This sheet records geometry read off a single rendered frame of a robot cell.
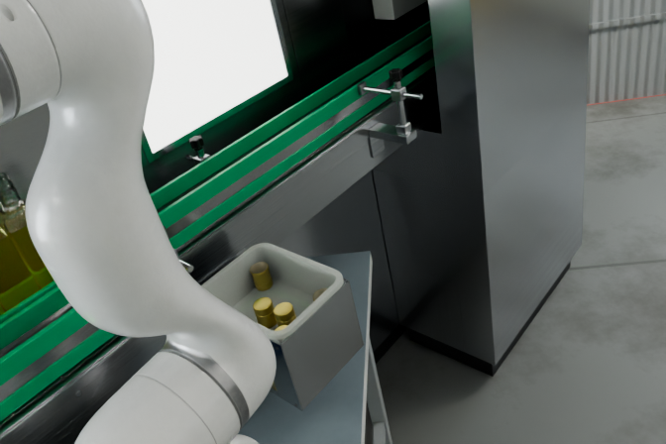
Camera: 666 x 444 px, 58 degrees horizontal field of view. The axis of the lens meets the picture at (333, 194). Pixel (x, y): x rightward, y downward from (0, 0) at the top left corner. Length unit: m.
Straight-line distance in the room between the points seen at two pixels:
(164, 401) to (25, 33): 0.35
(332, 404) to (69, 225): 0.78
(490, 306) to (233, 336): 1.35
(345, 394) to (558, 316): 1.32
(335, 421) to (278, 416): 0.11
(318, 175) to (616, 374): 1.28
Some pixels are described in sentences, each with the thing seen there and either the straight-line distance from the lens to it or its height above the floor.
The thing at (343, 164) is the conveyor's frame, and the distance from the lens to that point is 1.39.
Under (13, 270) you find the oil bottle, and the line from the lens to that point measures 1.03.
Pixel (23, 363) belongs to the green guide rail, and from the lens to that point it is 0.96.
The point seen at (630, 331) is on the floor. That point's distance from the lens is 2.36.
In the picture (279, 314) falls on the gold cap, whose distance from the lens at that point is 1.03.
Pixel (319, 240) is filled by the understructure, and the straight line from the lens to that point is 1.72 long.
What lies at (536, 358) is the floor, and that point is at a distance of 2.23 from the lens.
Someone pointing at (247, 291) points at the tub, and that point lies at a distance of 1.16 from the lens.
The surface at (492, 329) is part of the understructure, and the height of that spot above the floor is 0.26.
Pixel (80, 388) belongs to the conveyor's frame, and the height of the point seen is 1.03.
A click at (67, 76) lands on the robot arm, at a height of 1.54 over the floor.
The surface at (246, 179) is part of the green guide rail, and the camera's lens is 1.21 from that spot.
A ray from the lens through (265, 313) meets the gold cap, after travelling 1.06.
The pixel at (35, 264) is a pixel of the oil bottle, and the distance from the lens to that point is 1.04.
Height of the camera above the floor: 1.66
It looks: 31 degrees down
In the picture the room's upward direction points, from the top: 13 degrees counter-clockwise
